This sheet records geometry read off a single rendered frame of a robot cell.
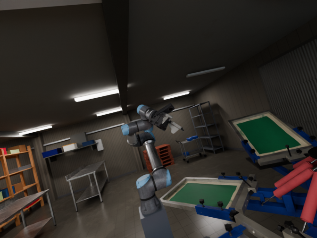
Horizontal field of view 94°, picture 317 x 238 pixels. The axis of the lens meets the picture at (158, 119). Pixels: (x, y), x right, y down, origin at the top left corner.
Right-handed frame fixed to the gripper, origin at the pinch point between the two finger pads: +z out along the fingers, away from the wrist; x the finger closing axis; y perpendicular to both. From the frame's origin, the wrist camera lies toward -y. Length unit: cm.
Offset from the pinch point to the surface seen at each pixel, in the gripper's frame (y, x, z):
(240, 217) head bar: 23, -63, 36
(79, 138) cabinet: 183, -262, -602
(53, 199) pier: 439, -309, -555
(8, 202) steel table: 330, -103, -368
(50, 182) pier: 395, -273, -588
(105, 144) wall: 150, -362, -562
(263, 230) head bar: 21, -55, 48
